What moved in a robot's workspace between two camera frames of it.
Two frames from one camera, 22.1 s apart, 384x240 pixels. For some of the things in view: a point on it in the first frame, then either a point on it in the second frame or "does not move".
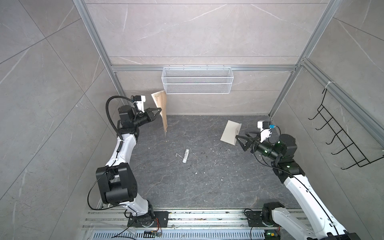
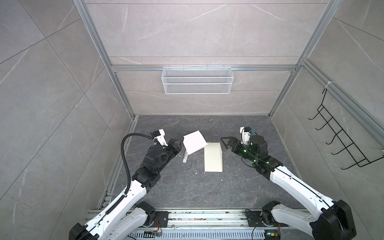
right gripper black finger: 246,142 -> 232,143
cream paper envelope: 232,129 -> 213,157
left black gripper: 149,115 -> 173,147
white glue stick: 186,155 does not move
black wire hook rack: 341,135 does not move
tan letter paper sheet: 160,99 -> 194,141
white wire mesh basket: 197,80 does not move
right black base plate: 254,219 does not move
